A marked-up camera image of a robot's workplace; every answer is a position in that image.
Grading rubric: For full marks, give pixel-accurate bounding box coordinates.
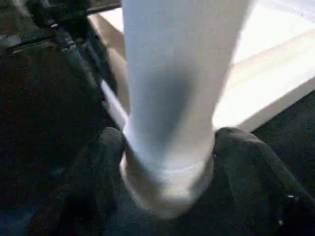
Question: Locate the black mat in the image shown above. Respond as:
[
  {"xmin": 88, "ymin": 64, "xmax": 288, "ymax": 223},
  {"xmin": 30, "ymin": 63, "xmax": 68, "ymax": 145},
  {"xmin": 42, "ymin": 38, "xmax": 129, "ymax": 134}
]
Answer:
[{"xmin": 0, "ymin": 0, "xmax": 315, "ymax": 236}]

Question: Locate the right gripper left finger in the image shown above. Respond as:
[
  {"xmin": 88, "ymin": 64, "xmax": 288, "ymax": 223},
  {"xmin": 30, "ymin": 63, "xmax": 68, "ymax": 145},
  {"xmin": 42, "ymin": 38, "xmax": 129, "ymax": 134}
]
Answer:
[{"xmin": 30, "ymin": 127, "xmax": 126, "ymax": 236}]

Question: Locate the white plastic table top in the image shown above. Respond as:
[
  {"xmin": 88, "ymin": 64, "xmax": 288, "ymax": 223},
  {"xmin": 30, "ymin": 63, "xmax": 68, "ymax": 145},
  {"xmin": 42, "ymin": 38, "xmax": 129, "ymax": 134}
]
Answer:
[{"xmin": 89, "ymin": 0, "xmax": 315, "ymax": 133}]

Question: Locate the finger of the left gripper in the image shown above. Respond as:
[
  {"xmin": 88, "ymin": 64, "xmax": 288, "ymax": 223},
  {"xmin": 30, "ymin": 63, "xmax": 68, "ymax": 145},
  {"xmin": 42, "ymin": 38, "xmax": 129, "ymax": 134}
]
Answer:
[
  {"xmin": 53, "ymin": 29, "xmax": 106, "ymax": 105},
  {"xmin": 83, "ymin": 22, "xmax": 120, "ymax": 96}
]

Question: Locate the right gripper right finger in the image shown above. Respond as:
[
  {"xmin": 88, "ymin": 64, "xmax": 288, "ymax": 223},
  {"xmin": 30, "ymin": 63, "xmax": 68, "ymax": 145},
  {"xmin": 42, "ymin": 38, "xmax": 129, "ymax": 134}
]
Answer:
[{"xmin": 213, "ymin": 127, "xmax": 315, "ymax": 236}]

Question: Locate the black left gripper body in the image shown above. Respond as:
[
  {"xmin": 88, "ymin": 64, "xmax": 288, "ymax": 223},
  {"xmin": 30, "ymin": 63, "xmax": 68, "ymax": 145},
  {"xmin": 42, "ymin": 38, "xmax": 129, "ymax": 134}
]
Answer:
[{"xmin": 25, "ymin": 0, "xmax": 121, "ymax": 31}]

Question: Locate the white plastic table leg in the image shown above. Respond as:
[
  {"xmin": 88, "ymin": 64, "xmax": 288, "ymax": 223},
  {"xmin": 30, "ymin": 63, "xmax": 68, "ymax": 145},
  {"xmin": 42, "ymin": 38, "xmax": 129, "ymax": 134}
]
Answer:
[{"xmin": 118, "ymin": 0, "xmax": 254, "ymax": 219}]

